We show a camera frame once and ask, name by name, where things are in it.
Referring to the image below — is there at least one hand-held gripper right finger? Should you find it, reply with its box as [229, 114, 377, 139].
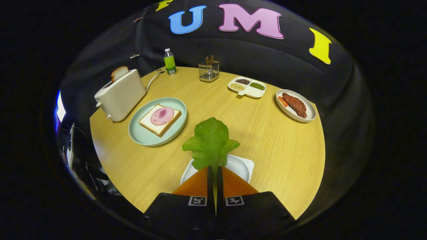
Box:
[217, 166, 296, 240]

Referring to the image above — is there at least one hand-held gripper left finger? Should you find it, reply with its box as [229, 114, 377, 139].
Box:
[144, 166, 216, 240]

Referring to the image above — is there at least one green lettuce leaf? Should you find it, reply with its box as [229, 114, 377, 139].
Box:
[182, 117, 240, 171]

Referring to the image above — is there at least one brown toast slice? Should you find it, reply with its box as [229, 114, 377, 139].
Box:
[111, 66, 130, 83]

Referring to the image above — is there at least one white square plate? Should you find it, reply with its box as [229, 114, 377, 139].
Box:
[180, 154, 255, 185]

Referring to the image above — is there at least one pink ham slice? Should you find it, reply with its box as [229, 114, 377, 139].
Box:
[150, 107, 174, 126]

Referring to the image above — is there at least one mint green plate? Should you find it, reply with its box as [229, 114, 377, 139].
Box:
[128, 97, 187, 147]

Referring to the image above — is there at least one white bread slice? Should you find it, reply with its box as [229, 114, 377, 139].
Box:
[138, 104, 182, 137]

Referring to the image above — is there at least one white divided dish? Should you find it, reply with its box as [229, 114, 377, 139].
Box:
[228, 77, 267, 99]

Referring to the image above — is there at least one brown meat steak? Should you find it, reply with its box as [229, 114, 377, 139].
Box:
[282, 92, 307, 118]

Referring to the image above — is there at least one round white plate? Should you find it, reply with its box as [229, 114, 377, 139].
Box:
[276, 89, 317, 123]

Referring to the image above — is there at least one white toaster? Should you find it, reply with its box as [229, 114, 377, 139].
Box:
[94, 69, 147, 122]

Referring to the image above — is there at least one green label drink bottle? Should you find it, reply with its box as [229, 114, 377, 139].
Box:
[163, 48, 177, 76]

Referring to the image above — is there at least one metal wire utensil holder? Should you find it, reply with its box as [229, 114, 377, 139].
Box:
[198, 60, 220, 83]

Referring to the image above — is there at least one white toaster cable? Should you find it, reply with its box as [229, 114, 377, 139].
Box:
[146, 71, 165, 91]

